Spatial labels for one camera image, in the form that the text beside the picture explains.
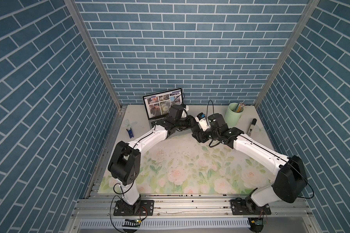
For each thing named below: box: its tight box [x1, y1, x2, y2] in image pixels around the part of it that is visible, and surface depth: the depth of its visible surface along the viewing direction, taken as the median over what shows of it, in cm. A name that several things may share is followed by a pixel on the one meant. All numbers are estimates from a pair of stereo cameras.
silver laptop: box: [141, 87, 184, 129], surface depth 108 cm
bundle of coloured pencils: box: [234, 101, 246, 113], surface depth 101 cm
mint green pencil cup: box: [224, 102, 245, 129], surface depth 104 cm
